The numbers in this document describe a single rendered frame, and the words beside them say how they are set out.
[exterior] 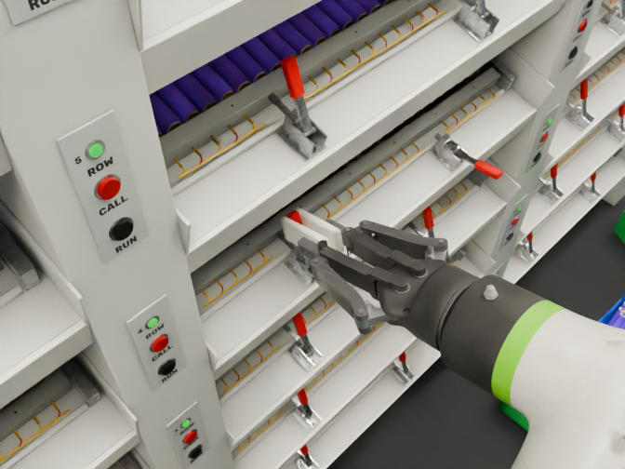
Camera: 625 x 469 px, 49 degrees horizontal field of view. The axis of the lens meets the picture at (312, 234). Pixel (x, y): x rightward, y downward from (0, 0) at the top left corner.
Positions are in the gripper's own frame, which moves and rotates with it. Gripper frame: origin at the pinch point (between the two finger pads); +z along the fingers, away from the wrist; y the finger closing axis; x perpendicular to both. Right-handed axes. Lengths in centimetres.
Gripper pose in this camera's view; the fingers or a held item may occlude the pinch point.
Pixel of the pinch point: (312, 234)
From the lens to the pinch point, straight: 74.1
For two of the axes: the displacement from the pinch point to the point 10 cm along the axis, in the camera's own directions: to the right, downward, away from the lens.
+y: 7.1, -5.4, 4.5
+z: -6.8, -3.7, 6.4
